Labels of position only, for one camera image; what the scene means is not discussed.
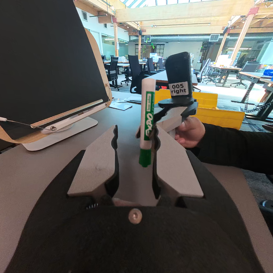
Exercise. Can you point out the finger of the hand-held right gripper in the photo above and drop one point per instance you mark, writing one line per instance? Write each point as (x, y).
(172, 118)
(138, 132)

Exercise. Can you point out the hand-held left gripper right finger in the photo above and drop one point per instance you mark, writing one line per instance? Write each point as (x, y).
(177, 170)

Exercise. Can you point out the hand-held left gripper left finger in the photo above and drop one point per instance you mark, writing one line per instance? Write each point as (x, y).
(96, 168)

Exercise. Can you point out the green whiteboard marker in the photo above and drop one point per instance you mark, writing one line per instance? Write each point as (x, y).
(147, 119)

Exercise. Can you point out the person's right forearm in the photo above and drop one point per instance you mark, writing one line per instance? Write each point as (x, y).
(234, 149)

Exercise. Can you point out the person's right hand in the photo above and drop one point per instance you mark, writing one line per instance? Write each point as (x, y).
(189, 134)

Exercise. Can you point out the black office chair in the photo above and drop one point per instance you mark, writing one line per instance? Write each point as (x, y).
(134, 66)
(112, 72)
(142, 82)

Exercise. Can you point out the yellow plastic bin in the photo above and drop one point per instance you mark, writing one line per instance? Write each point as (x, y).
(213, 115)

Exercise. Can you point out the white board stand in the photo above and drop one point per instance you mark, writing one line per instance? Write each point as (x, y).
(64, 132)

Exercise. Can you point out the black wood-framed board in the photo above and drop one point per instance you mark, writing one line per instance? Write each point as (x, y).
(47, 64)

